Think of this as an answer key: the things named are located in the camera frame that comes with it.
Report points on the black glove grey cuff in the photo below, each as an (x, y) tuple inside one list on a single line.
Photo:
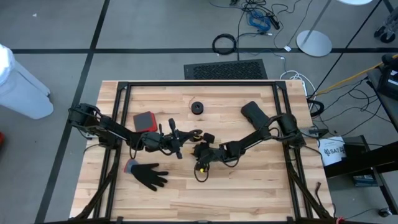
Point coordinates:
[(147, 175)]

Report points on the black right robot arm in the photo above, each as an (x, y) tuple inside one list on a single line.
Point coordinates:
[(248, 141)]

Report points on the black floor vent grille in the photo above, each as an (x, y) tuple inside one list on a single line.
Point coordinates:
[(227, 70)]

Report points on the black box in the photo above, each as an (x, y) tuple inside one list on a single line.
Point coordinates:
[(356, 146)]

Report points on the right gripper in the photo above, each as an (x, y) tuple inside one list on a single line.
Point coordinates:
[(211, 154)]

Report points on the white bagged bin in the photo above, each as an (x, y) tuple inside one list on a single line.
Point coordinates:
[(21, 90)]

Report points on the stack of books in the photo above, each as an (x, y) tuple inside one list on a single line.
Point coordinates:
[(363, 180)]

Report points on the white floor plug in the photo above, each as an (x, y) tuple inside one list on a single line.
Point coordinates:
[(287, 48)]

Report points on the grey side table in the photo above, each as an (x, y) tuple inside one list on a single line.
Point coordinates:
[(388, 109)]

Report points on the black aluminium frame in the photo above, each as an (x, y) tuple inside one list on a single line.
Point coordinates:
[(202, 83)]

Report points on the red and black pad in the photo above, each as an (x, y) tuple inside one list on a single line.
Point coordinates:
[(144, 122)]

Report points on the black zip case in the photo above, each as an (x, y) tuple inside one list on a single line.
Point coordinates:
[(253, 112)]

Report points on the black caster wheel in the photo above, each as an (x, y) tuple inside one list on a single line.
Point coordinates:
[(387, 37)]

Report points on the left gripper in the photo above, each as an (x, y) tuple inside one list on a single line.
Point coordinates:
[(155, 141)]

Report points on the white power strip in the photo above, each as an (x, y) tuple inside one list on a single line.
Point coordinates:
[(305, 90)]

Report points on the black electronic device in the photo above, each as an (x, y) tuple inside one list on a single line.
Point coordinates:
[(390, 81)]

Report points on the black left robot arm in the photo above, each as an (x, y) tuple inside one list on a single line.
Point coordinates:
[(115, 129)]

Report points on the white round disc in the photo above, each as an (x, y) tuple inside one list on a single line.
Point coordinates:
[(354, 2)]

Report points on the grey round-base stand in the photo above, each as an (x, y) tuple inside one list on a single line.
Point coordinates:
[(314, 43)]

